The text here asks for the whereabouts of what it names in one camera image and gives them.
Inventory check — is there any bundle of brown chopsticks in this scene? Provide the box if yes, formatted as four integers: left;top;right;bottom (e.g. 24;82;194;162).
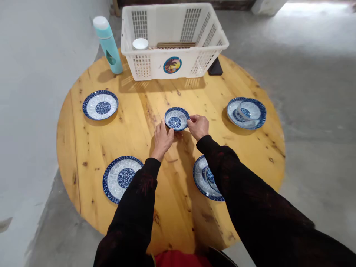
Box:
156;42;197;48

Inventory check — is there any blue white patterned plate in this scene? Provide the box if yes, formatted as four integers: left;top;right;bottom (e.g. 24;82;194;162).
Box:
102;155;144;205
226;96;267;131
82;90;119;121
192;154;225;202

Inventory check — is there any black rectangular object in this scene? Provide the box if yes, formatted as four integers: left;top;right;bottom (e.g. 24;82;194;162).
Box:
207;59;223;76

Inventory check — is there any person's body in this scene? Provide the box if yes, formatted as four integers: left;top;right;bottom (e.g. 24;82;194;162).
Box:
151;249;215;267

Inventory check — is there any person's left hand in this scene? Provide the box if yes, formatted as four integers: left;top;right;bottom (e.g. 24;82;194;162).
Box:
151;120;175;162

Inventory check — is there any person's right hand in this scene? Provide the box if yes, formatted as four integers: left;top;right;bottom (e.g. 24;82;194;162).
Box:
187;114;210;141

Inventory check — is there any white plastic crate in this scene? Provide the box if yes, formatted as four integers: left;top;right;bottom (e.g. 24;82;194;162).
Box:
121;3;230;82

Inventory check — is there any teal thermos bottle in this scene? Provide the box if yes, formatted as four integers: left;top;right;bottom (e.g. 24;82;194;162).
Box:
92;16;124;75

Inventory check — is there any small blue white bowl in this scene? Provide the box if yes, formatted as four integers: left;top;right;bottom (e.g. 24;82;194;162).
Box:
202;165;222;194
164;106;191;132
236;98;267;126

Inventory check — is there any white cup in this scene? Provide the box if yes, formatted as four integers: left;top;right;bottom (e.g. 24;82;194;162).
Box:
132;38;149;51

